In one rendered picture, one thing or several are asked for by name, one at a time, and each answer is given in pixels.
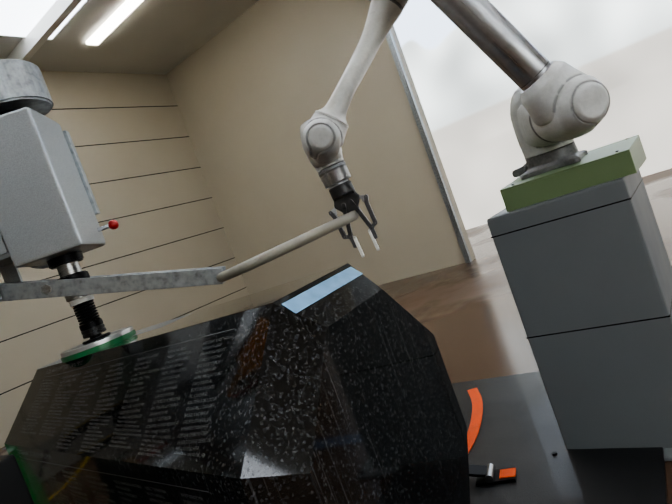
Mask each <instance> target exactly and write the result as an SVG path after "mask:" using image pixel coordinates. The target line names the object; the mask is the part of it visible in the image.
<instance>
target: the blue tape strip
mask: <svg viewBox="0 0 672 504"><path fill-rule="evenodd" d="M362 274H363V273H361V272H359V271H357V270H356V269H354V268H352V267H349V268H347V269H345V270H343V271H342V272H340V273H338V274H336V275H334V276H332V277H330V278H329V279H327V280H325V281H323V282H321V283H319V284H318V285H316V286H314V287H312V288H310V289H308V290H306V291H305V292H303V293H301V294H299V295H297V296H295V297H294V298H292V299H290V300H288V301H286V302H284V303H282V305H283V306H285V307H286V308H288V309H290V310H291V311H293V312H294V313H298V312H299V311H301V310H303V309H304V308H306V307H308V306H310V305H311V304H313V303H315V302H316V301H318V300H320V299H321V298H323V297H325V296H326V295H328V294H330V293H331V292H333V291H335V290H336V289H338V288H340V287H342V286H343V285H345V284H347V283H348V282H350V281H352V280H353V279H355V278H357V277H358V276H360V275H362Z"/></svg>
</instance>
